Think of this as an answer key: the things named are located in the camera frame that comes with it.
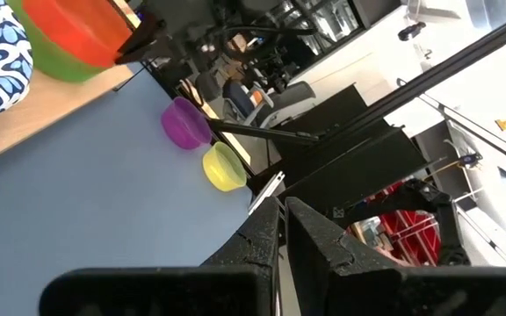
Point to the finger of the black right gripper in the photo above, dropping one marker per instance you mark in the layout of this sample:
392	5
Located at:
143	46

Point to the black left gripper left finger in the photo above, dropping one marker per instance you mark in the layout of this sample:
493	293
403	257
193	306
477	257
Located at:
235	281

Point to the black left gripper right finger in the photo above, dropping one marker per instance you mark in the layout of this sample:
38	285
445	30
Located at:
323	272

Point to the red plastic bowl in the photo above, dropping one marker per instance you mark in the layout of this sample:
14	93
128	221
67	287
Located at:
73	30

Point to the green plastic bowl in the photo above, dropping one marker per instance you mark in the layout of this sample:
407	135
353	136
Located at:
55	66

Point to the purple plastic bowl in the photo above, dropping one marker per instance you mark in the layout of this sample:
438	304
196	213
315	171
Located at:
185	125

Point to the blue office chair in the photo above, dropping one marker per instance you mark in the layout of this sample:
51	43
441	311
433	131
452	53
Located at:
235	96

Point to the yellow plastic bowl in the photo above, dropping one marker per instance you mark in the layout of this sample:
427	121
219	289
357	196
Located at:
222	169

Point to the grey office chair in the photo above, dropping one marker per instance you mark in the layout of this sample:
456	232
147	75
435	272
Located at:
288	94

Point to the blue table mat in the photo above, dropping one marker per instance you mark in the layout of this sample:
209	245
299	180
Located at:
81	197

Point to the black floor device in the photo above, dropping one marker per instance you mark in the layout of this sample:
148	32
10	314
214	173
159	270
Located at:
411	31

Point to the yellow floor sign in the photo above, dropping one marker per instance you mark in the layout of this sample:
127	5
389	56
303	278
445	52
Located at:
503	124

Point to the silver aluminium bracket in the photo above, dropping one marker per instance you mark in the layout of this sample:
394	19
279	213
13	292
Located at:
268	193

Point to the black aluminium table frame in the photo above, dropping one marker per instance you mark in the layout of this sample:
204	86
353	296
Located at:
455	68

